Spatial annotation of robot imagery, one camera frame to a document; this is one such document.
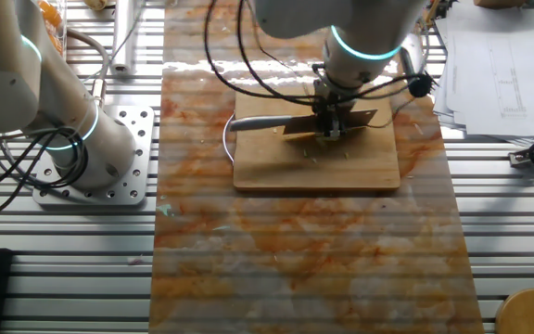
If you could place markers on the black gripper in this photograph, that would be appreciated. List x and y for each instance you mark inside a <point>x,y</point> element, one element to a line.
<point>335,97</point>

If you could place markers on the pale green scallion piece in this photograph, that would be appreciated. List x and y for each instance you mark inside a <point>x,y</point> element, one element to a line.
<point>321,139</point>

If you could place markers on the steel cleaver knife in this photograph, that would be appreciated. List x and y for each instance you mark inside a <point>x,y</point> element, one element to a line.
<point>258,123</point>

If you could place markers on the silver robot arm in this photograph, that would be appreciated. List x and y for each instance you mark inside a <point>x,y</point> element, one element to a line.
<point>16,93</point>

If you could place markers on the wooden cutting board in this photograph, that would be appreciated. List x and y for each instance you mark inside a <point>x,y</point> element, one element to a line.
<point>285,171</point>

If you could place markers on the orange white marbled mat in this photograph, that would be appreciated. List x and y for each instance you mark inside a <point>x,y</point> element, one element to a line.
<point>295,260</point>

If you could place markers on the wooden peg rack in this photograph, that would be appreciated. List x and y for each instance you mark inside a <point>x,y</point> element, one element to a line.
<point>430,14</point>

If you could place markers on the stack of white papers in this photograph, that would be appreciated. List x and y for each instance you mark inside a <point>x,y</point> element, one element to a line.
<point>503,93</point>

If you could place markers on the white plastic wrap roll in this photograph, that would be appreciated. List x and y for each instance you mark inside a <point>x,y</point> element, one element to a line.
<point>123,37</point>

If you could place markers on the round wooden disc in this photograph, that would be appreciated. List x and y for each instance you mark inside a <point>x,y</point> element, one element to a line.
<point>531,315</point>

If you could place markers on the orange fruit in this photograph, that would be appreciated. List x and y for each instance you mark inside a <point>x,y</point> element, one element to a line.
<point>51,14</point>
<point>57,42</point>

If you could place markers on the clear plastic fruit pack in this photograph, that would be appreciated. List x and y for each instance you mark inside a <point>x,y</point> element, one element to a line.
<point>58,28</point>

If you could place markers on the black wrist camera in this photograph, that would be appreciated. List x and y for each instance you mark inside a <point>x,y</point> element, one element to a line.
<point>419,86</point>

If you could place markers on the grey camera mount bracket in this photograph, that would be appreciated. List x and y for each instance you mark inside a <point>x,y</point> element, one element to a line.
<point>408,55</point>

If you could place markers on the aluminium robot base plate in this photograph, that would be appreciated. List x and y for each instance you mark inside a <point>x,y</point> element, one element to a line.
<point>139,139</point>

